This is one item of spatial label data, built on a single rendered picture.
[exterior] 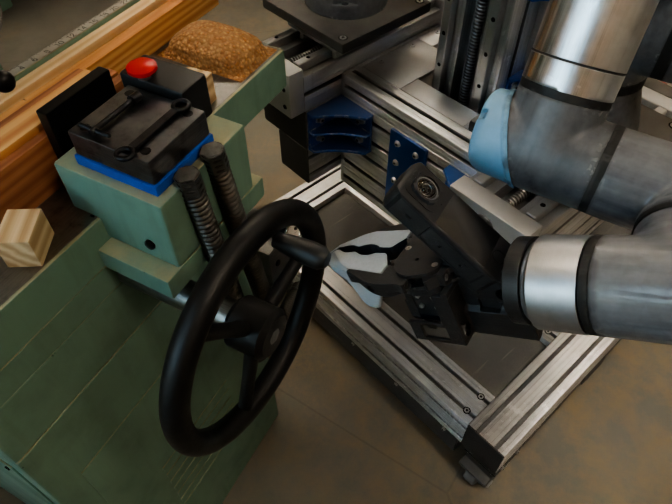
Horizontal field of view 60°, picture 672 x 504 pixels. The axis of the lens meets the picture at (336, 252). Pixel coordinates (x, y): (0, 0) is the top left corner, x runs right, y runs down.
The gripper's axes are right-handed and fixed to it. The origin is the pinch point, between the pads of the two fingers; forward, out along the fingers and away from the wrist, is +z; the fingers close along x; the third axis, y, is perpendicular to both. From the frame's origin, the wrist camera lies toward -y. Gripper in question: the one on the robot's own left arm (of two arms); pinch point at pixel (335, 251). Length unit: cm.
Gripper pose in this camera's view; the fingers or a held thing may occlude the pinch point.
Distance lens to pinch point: 58.7
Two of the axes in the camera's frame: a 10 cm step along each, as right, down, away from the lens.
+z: -7.5, -0.3, 6.6
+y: 4.0, 7.7, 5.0
